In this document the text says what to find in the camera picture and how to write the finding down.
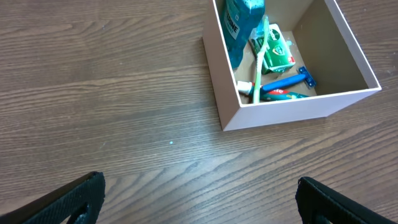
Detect blue disposable razor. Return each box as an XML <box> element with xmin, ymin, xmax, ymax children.
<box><xmin>261</xmin><ymin>67</ymin><xmax>317</xmax><ymax>92</ymax></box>

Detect blue mouthwash bottle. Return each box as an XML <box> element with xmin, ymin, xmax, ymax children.
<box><xmin>220</xmin><ymin>0</ymin><xmax>266</xmax><ymax>69</ymax></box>

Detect teal toothpaste tube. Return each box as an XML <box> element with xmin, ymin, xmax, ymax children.
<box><xmin>236</xmin><ymin>81</ymin><xmax>308</xmax><ymax>101</ymax></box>

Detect green soap packet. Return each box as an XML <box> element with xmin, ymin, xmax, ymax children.
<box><xmin>249</xmin><ymin>24</ymin><xmax>295</xmax><ymax>75</ymax></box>

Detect green white toothbrush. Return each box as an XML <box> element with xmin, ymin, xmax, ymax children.
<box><xmin>252</xmin><ymin>14</ymin><xmax>269</xmax><ymax>105</ymax></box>

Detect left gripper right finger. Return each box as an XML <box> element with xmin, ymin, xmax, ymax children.
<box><xmin>295</xmin><ymin>177</ymin><xmax>395</xmax><ymax>224</ymax></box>

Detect white cardboard box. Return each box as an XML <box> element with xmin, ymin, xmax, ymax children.
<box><xmin>203</xmin><ymin>0</ymin><xmax>381</xmax><ymax>131</ymax></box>

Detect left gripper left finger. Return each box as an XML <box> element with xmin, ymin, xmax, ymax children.
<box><xmin>1</xmin><ymin>171</ymin><xmax>106</xmax><ymax>224</ymax></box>

